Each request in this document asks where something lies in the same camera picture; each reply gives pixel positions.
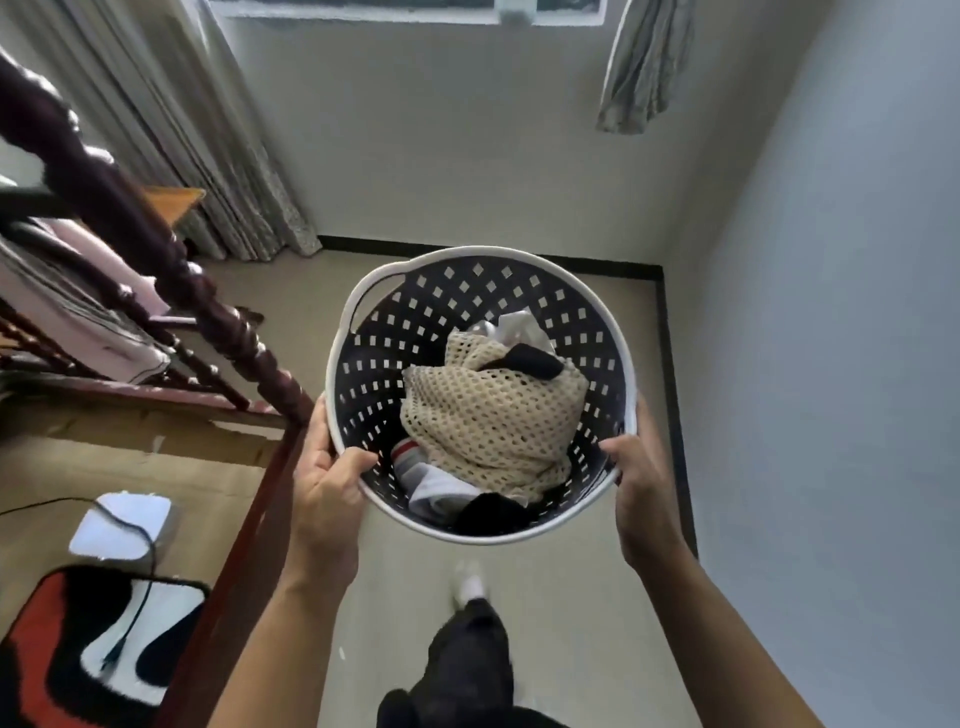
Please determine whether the person's left hand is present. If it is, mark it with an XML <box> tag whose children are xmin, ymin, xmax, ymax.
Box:
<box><xmin>291</xmin><ymin>393</ymin><xmax>380</xmax><ymax>573</ymax></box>

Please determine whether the person's right hand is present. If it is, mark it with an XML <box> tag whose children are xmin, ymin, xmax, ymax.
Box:
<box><xmin>598</xmin><ymin>393</ymin><xmax>689</xmax><ymax>576</ymax></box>

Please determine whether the white and navy laundry basket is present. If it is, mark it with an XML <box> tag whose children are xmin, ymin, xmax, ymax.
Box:
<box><xmin>324</xmin><ymin>245</ymin><xmax>640</xmax><ymax>545</ymax></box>

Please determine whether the person's left forearm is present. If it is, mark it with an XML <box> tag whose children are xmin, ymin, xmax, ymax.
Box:
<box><xmin>206</xmin><ymin>553</ymin><xmax>363</xmax><ymax>728</ymax></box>

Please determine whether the person's right forearm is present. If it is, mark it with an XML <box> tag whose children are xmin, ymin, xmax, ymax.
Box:
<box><xmin>626</xmin><ymin>537</ymin><xmax>826</xmax><ymax>728</ymax></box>

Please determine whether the white striped sock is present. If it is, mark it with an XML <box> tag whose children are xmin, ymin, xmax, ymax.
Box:
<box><xmin>390</xmin><ymin>438</ymin><xmax>483</xmax><ymax>526</ymax></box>

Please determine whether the black cloth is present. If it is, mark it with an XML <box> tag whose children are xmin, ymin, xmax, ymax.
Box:
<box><xmin>453</xmin><ymin>491</ymin><xmax>535</xmax><ymax>538</ymax></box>
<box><xmin>480</xmin><ymin>343</ymin><xmax>565</xmax><ymax>380</ymax></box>

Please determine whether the cream mesh garment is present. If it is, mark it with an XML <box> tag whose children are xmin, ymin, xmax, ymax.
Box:
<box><xmin>399</xmin><ymin>330</ymin><xmax>590</xmax><ymax>505</ymax></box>

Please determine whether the white cloth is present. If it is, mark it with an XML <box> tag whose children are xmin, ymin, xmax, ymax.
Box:
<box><xmin>468</xmin><ymin>309</ymin><xmax>556</xmax><ymax>354</ymax></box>

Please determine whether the person's white shoe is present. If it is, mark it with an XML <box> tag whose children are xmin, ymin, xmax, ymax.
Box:
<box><xmin>452</xmin><ymin>562</ymin><xmax>491</xmax><ymax>609</ymax></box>

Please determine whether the person's black trouser leg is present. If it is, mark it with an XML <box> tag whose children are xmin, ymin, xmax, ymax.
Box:
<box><xmin>375</xmin><ymin>596</ymin><xmax>573</xmax><ymax>728</ymax></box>

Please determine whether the white flat floor device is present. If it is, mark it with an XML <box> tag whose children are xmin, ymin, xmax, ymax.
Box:
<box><xmin>69</xmin><ymin>491</ymin><xmax>181</xmax><ymax>562</ymax></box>

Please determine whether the grey striped bedding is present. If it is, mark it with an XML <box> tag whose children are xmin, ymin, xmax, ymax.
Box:
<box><xmin>0</xmin><ymin>238</ymin><xmax>172</xmax><ymax>385</ymax></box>

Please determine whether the brown wooden stool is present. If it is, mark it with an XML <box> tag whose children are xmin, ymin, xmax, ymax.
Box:
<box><xmin>141</xmin><ymin>186</ymin><xmax>207</xmax><ymax>228</ymax></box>

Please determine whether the pink cloth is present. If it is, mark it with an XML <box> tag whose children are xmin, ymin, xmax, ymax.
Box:
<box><xmin>30</xmin><ymin>217</ymin><xmax>172</xmax><ymax>318</ymax></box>

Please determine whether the red black white rug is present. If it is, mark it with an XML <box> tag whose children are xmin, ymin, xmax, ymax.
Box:
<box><xmin>0</xmin><ymin>564</ymin><xmax>213</xmax><ymax>728</ymax></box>

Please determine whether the long beige curtain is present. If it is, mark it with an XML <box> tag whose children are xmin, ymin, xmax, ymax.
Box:
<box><xmin>0</xmin><ymin>0</ymin><xmax>324</xmax><ymax>262</ymax></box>

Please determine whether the short beige curtain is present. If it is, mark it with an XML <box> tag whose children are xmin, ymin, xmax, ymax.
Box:
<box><xmin>596</xmin><ymin>0</ymin><xmax>697</xmax><ymax>136</ymax></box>

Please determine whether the black cable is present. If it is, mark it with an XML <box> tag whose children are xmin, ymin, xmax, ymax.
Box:
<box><xmin>0</xmin><ymin>496</ymin><xmax>160</xmax><ymax>673</ymax></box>

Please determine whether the dark carved wooden bed frame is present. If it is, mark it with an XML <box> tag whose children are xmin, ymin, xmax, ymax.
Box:
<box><xmin>0</xmin><ymin>48</ymin><xmax>318</xmax><ymax>728</ymax></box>

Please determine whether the white window frame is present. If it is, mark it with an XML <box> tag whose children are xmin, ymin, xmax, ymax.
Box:
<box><xmin>198</xmin><ymin>0</ymin><xmax>609</xmax><ymax>28</ymax></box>

